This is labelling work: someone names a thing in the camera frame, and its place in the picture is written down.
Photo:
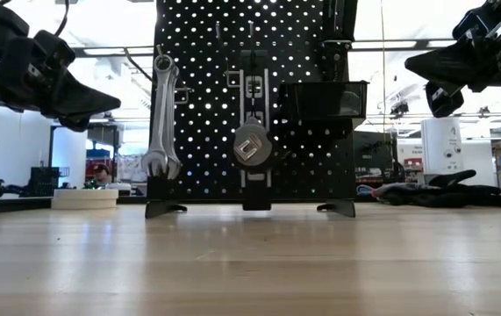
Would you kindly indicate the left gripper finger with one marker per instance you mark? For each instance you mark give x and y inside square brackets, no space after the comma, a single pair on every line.
[88,98]
[74,123]

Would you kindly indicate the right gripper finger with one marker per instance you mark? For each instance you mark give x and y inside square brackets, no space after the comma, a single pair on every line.
[443,63]

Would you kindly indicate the large chrome combination wrench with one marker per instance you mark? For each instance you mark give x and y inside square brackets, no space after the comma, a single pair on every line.
[164,123]

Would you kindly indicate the person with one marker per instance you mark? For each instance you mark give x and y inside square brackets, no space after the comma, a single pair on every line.
[101,175]

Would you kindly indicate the black plastic crate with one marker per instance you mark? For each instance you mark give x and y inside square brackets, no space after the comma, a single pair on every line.
[44,182]

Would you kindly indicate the white masking tape roll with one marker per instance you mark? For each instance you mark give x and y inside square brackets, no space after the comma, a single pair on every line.
[79,199]

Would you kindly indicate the white cylindrical appliance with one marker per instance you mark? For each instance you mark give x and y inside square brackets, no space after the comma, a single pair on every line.
[442,145]

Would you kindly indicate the black computer monitor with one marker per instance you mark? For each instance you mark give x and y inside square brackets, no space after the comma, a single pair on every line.
[375,151]

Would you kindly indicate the black work glove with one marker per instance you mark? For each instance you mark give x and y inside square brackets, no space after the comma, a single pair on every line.
[460,180]

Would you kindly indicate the black perforated pegboard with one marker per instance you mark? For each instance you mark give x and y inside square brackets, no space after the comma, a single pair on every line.
[215,88]

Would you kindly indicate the black pegboard bin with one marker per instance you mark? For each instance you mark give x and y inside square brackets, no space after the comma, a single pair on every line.
[320,105]

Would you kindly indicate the work glove with red cuff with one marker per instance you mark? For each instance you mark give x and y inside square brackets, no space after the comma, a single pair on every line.
[386,193]

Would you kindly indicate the black ceiling camera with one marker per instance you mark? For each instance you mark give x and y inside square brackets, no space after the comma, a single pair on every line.
[400,109]

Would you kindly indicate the black aluminium table frame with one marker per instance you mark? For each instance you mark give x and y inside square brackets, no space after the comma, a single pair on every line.
[9,205]

